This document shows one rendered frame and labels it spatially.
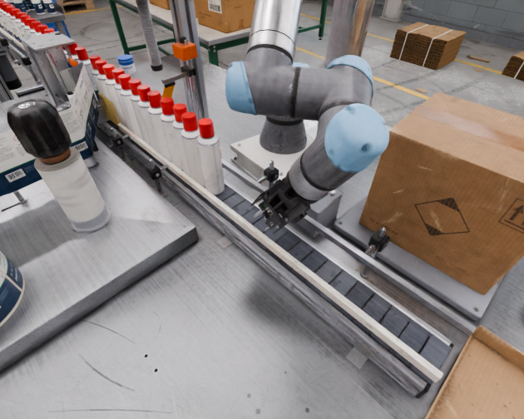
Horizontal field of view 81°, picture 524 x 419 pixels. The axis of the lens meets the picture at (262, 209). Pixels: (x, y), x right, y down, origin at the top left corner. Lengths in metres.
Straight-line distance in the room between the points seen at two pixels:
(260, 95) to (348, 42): 0.38
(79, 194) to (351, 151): 0.58
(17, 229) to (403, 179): 0.89
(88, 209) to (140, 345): 0.32
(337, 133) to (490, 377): 0.53
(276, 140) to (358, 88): 0.50
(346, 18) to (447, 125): 0.31
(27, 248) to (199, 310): 0.42
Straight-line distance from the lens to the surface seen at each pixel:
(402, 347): 0.60
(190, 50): 0.84
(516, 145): 0.73
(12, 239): 0.92
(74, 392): 0.70
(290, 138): 0.94
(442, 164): 0.66
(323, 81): 0.48
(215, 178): 0.79
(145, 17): 1.02
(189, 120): 0.75
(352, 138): 0.39
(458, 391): 0.71
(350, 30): 0.81
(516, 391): 0.76
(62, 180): 0.74
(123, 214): 0.84
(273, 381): 0.63
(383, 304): 0.67
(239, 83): 0.49
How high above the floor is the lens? 1.43
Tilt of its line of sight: 45 degrees down
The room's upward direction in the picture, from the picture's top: straight up
